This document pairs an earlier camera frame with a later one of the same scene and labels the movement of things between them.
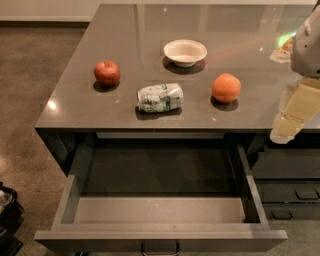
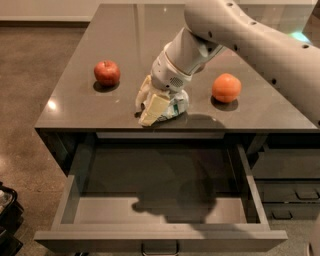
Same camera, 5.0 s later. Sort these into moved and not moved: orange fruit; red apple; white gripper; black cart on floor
Moved: white gripper
Not moved: black cart on floor; red apple; orange fruit
